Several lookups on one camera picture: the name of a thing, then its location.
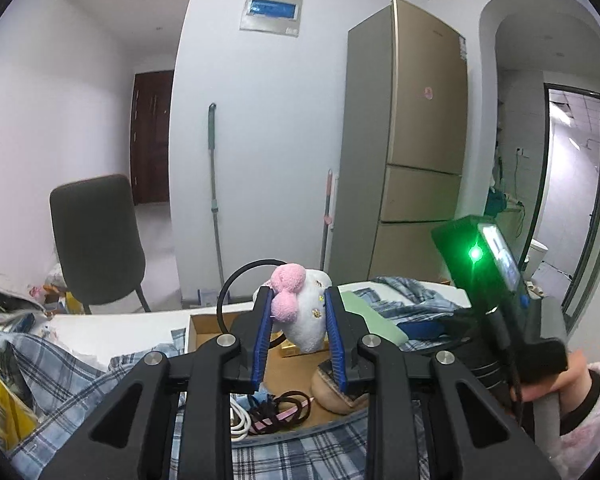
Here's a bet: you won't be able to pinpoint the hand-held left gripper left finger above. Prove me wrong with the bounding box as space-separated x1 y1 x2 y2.
40 287 273 480

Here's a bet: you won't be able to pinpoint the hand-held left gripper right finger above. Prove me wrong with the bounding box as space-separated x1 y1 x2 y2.
326 285 563 480

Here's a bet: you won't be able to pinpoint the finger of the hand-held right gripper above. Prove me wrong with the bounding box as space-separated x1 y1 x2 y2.
397 310 476 356

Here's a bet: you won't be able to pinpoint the white plush toy pink pompoms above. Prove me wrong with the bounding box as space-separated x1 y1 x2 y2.
257 262 333 354

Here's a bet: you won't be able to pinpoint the shallow cardboard box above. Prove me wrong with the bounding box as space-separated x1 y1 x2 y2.
185 307 376 442

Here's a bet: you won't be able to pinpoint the white charging cable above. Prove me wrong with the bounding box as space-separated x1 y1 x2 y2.
230 397 253 441

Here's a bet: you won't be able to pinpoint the person's right hand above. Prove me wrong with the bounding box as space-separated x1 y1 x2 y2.
522 352 593 403

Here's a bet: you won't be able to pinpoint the gold tissue packet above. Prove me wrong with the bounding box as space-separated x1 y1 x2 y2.
279 332 331 359

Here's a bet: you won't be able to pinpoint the light green card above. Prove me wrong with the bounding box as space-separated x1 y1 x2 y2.
337 290 406 348

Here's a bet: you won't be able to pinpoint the round beige powder puff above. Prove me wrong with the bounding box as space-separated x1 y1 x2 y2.
311 360 371 415

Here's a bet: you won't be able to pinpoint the large black hoop band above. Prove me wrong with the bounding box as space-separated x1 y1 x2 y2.
216 258 287 336

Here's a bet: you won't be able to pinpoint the pink hair band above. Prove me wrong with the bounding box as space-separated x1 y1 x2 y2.
252 397 316 431

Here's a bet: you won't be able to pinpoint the blue hanging cloth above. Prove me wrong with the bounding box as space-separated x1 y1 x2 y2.
485 187 512 217

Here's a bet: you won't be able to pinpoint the gold refrigerator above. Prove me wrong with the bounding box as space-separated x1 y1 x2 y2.
327 0 468 283

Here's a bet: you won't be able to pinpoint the grey upholstered chair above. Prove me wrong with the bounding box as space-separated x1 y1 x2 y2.
49 174 151 315

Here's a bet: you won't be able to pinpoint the blue plaid shirt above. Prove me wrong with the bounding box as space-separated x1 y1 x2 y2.
0 275 473 480

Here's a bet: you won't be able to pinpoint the dark brown door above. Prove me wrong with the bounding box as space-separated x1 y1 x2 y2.
130 70 175 206

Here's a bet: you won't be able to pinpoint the grey white printed bag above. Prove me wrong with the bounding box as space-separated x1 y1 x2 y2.
0 271 51 318

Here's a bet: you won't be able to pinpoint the black cord bundle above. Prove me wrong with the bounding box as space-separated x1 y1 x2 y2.
250 394 316 433

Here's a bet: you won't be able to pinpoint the pink handled mop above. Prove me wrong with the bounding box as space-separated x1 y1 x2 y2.
320 169 340 271

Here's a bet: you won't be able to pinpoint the grey handled mop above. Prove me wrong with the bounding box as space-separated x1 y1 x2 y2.
207 102 227 306

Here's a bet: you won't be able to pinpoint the wall electrical panel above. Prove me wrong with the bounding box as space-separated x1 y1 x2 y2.
238 0 307 37

